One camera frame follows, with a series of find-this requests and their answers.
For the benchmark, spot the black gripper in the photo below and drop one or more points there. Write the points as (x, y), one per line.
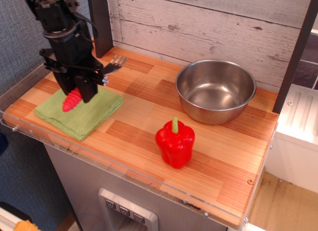
(65, 57)

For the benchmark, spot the red handled metal fork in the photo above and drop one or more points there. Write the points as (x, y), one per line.
(72, 101)

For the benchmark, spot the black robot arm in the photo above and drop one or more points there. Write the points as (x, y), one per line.
(59, 17)

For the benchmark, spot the green folded cloth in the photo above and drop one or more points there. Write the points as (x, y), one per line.
(84, 118)

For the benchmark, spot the clear acrylic edge guard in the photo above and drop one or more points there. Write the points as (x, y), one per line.
(206, 194)

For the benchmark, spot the grey toy kitchen cabinet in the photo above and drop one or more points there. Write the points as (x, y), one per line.
(82, 180)

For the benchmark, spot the red toy bell pepper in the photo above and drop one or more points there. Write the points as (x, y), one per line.
(175, 141)

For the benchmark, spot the silver dispenser panel with buttons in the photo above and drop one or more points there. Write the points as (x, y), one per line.
(121, 214)

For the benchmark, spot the stainless steel bowl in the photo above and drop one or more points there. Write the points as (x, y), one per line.
(214, 92)

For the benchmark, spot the orange object bottom left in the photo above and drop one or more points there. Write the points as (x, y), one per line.
(25, 226)

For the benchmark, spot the white toy sink unit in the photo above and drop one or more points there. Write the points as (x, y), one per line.
(294, 155)

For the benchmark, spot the dark left frame post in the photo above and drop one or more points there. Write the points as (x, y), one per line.
(99, 14)

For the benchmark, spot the dark frame post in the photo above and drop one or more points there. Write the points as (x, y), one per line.
(99, 14)
(296, 55)

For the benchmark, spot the dark right frame post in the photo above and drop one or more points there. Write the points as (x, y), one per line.
(296, 55)

